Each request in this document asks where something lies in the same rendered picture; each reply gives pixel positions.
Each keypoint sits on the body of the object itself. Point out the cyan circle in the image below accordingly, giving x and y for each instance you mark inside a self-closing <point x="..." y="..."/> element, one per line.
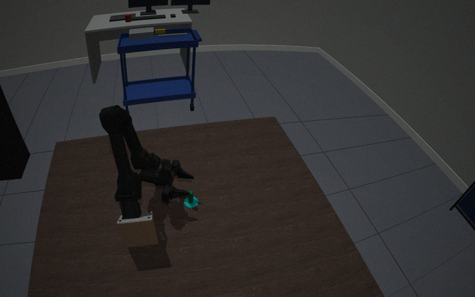
<point x="195" y="202"/>

